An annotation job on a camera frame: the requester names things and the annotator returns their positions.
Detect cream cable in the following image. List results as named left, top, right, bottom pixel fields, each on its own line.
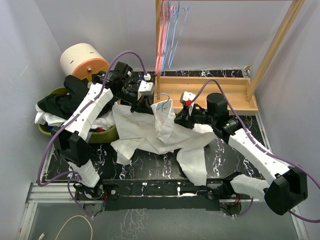
left=38, top=215, right=94, bottom=240

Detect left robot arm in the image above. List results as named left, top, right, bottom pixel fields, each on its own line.
left=51, top=61, right=154, bottom=200

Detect aluminium frame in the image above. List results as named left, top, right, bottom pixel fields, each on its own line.
left=18, top=184, right=309, bottom=240

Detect wooden clothes rack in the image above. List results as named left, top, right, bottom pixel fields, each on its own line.
left=154, top=0, right=305, bottom=116

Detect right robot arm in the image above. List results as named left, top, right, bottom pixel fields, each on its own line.
left=174, top=91, right=308, bottom=216

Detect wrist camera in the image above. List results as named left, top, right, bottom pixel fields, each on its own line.
left=137, top=73, right=155, bottom=100
left=180, top=91, right=196, bottom=109

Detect blue wire hanger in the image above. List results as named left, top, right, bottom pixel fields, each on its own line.
left=151, top=92, right=173, bottom=116

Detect white clothes in basket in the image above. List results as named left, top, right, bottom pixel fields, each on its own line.
left=34, top=104, right=115, bottom=131

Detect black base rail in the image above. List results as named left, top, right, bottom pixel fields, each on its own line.
left=73, top=179, right=250, bottom=214

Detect white cylindrical bin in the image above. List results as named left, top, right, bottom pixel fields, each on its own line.
left=60, top=43, right=110, bottom=82

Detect green laundry basket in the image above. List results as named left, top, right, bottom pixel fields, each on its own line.
left=38, top=87, right=119, bottom=144

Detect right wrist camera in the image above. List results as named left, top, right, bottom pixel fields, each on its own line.
left=180, top=91, right=196, bottom=109

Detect blue hangers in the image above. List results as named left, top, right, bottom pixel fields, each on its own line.
left=160, top=0, right=189, bottom=72

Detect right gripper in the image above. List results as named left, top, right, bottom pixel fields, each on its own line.
left=171, top=105, right=216, bottom=130

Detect pink hangers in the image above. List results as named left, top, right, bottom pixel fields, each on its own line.
left=155, top=0, right=174, bottom=76

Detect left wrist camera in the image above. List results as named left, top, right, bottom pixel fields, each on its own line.
left=137, top=73, right=155, bottom=100

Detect white shirt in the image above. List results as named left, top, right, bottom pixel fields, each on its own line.
left=111, top=104, right=216, bottom=186

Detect black garment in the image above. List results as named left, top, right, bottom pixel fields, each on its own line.
left=36, top=75, right=103, bottom=122

